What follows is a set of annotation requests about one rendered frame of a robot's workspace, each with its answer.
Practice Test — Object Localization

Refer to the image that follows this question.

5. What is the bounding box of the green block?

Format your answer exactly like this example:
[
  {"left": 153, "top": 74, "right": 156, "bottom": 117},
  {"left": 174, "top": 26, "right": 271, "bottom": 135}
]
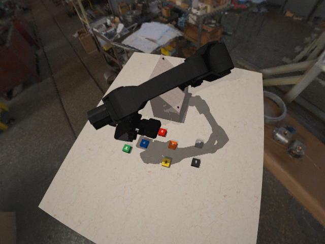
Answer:
[{"left": 122, "top": 144, "right": 132, "bottom": 154}]

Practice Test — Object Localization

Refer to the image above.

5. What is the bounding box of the red block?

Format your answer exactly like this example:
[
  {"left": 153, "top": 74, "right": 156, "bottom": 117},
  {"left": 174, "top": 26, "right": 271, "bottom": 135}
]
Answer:
[{"left": 158, "top": 128, "right": 167, "bottom": 137}]

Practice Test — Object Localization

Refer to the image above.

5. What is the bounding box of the yellow block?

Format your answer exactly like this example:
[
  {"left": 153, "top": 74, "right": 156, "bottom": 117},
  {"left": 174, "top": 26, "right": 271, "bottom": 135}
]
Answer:
[{"left": 161, "top": 158, "right": 171, "bottom": 168}]

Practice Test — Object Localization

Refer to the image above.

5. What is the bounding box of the blue block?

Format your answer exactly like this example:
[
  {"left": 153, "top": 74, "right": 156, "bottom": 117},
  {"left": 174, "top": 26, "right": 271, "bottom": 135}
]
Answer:
[{"left": 140, "top": 139, "right": 149, "bottom": 148}]

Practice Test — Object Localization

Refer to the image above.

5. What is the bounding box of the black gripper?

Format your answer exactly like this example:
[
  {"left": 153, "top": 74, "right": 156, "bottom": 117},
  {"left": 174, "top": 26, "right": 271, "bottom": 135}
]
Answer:
[{"left": 126, "top": 111, "right": 161, "bottom": 139}]

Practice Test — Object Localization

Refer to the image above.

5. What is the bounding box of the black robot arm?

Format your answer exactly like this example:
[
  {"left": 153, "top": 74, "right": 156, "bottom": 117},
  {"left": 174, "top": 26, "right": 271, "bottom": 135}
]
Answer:
[{"left": 87, "top": 40, "right": 234, "bottom": 142}]

